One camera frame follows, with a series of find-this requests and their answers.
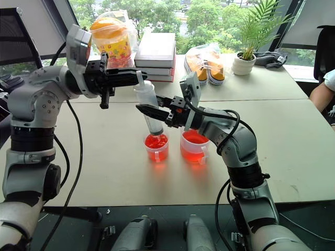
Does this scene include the grey cloth bundle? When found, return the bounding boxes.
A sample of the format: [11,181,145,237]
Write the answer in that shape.
[253,50,289,70]

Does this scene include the orange-lidded printed snack jar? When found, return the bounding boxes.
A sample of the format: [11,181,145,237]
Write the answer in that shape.
[90,17,132,70]

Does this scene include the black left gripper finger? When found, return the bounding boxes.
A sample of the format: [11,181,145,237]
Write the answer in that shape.
[108,68,148,79]
[108,77,144,89]

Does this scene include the clear plastic syringe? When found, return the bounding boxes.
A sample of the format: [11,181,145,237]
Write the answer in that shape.
[133,70,165,137]

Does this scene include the thick white hardcover book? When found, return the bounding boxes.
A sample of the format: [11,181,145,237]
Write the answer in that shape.
[133,32,177,69]

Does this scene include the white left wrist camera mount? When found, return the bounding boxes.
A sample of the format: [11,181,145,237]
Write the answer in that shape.
[65,24,93,69]

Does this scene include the bagged orange snack tub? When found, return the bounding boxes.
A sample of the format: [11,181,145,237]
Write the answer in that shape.
[90,9,139,70]

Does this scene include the large clear cup red liquid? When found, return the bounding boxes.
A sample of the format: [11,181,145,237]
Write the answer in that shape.
[180,129,211,165]

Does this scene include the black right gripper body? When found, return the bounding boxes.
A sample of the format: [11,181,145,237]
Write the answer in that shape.
[164,95,192,129]

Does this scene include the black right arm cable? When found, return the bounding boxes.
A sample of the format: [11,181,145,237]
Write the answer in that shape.
[182,83,241,251]

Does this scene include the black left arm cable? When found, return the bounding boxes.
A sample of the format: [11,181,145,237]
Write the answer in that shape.
[48,41,84,251]

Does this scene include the potted palm in white pot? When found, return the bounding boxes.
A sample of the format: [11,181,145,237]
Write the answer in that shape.
[231,0,295,77]

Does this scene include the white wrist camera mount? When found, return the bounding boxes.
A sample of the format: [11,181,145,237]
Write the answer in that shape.
[178,71,204,132]
[65,24,93,69]

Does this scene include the yellow canvas sneaker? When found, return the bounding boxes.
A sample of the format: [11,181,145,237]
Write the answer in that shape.
[194,60,209,85]
[207,61,226,86]

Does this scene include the grey rounded robot leg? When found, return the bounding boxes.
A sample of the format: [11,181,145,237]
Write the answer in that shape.
[111,215,159,251]
[183,214,217,251]

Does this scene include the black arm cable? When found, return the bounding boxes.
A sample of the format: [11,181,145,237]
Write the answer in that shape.
[182,83,241,251]
[48,41,84,251]

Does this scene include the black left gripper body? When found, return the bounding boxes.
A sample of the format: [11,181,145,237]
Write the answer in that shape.
[83,52,116,110]

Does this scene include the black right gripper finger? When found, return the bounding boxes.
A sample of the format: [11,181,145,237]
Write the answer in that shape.
[155,95,174,108]
[135,104,171,123]

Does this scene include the red-edged white book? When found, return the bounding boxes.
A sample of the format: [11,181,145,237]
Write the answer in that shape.
[146,74,175,83]

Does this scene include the bagged yellow white shoes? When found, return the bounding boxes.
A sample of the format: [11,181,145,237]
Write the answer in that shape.
[184,42,226,79]

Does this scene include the small clear cup red liquid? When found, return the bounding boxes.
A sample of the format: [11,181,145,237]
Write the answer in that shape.
[143,132,170,165]

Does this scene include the seated person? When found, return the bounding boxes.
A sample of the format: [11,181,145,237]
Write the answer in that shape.
[308,69,335,132]

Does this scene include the thin white book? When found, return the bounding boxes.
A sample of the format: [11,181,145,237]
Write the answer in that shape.
[135,66,176,77]

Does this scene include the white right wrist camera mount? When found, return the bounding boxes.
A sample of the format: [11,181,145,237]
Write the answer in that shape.
[178,71,204,132]

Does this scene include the black office chair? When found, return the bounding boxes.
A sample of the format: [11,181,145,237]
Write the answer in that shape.
[313,25,335,82]

